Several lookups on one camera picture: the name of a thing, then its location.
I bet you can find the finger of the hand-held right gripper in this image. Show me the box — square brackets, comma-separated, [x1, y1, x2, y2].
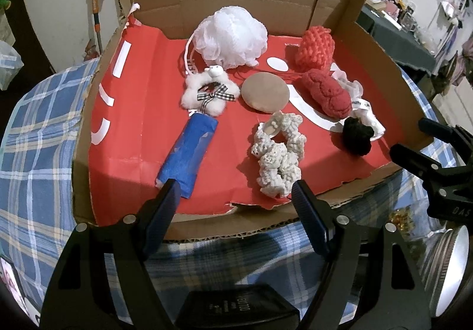
[419, 118, 473, 153]
[391, 143, 459, 186]

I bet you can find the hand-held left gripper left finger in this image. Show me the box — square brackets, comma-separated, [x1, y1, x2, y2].
[41, 178, 182, 330]

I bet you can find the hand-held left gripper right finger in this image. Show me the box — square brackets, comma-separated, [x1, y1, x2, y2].
[291, 179, 433, 330]

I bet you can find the cream crochet scrunchie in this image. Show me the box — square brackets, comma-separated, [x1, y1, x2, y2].
[251, 111, 307, 199]

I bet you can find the cardboard box red inside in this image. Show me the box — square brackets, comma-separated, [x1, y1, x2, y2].
[72, 0, 435, 244]

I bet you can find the white ruffled cloth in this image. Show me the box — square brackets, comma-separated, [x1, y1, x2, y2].
[331, 69, 385, 142]

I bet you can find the blue fabric pouch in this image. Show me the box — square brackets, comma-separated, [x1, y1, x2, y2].
[155, 112, 218, 199]

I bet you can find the black scrunchie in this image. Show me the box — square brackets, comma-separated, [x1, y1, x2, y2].
[339, 116, 375, 156]

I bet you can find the red knitted cloth with tag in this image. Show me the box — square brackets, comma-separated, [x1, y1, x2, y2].
[302, 69, 370, 118]

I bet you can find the white fluffy plush plaid bow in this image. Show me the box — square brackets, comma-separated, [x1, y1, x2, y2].
[180, 65, 237, 118]

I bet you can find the tan round powder puff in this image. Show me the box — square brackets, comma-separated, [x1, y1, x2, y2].
[241, 72, 291, 113]

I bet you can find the red knitted scrunchie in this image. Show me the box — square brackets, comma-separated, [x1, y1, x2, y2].
[294, 25, 336, 73]

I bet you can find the white mesh bath pouf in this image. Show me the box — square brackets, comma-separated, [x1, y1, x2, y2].
[181, 7, 268, 76]

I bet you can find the small clear glass jar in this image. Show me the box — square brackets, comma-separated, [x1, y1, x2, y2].
[390, 210, 444, 242]

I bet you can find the dark jar with metal lid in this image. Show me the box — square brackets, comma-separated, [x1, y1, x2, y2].
[421, 225, 472, 319]

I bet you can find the pink curtain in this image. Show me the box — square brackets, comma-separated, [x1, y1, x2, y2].
[449, 35, 473, 94]

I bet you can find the dark decorated box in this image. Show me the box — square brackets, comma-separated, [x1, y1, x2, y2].
[176, 284, 301, 330]

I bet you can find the blue plaid blanket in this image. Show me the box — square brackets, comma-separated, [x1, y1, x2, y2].
[0, 57, 473, 330]

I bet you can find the white flat object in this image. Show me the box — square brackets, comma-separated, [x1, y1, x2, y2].
[0, 258, 28, 318]

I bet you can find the mop stick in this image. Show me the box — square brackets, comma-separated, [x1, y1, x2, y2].
[90, 0, 106, 57]

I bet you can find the clear plastic bag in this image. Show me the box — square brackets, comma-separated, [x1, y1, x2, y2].
[0, 40, 25, 91]

